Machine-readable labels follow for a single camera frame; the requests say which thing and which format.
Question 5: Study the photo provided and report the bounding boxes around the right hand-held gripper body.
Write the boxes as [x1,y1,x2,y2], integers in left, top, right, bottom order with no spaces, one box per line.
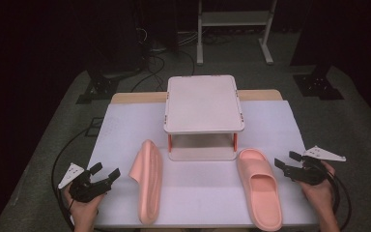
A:
[284,145,347,187]

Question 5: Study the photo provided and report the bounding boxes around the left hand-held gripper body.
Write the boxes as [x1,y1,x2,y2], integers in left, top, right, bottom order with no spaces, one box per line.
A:
[57,162,114,203]

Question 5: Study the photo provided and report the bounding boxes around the pink rubber slipper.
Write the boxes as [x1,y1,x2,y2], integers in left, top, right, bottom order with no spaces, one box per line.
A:
[128,138,164,226]
[236,147,284,232]

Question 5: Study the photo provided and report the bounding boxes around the white two-tier shoe rack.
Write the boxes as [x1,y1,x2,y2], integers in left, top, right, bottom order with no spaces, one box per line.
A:
[162,74,246,162]

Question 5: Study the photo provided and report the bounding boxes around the person's left hand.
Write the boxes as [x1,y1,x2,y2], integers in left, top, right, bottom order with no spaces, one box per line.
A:
[65,189,105,226]

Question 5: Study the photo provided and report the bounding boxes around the person's right hand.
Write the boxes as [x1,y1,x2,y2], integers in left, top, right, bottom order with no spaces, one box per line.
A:
[298,161,336,220]

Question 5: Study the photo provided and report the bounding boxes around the black stand base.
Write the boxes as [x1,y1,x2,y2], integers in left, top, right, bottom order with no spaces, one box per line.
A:
[74,69,121,105]
[292,64,346,102]

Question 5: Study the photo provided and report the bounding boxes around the white table cover sheet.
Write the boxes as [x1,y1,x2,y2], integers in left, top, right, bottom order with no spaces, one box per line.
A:
[89,100,319,229]

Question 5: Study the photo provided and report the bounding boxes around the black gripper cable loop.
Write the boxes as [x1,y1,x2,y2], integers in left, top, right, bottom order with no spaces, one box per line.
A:
[315,159,353,232]

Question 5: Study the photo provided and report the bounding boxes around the thin black floor cable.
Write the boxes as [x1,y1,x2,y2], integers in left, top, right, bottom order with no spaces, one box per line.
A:
[51,127,93,232]

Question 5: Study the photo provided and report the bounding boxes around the tangled black floor cables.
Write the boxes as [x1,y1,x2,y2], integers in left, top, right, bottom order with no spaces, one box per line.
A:
[129,27,196,94]

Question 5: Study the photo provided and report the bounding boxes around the white metal stand frame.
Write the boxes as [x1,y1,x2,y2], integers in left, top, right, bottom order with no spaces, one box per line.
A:
[195,0,278,67]

